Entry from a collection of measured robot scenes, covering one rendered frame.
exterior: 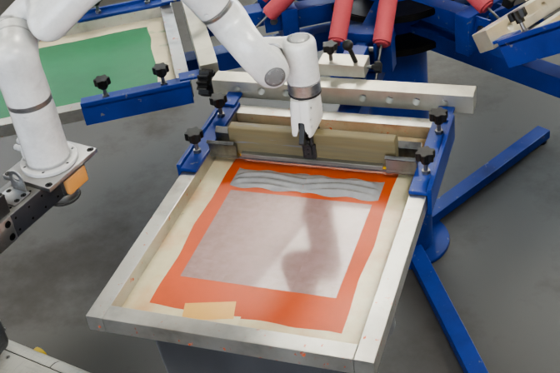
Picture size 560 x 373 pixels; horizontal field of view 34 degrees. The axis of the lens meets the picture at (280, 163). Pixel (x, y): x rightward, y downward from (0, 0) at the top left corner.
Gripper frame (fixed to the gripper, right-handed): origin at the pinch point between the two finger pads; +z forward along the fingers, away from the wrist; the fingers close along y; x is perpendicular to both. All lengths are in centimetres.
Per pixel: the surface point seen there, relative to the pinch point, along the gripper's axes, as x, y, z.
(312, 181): 1.5, 6.2, 5.5
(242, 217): -10.5, 21.2, 6.0
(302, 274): 8.4, 36.5, 6.0
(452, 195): 13, -108, 96
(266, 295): 3.0, 44.0, 6.0
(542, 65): 47, -58, 9
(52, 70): -93, -35, 6
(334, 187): 7.1, 7.6, 5.7
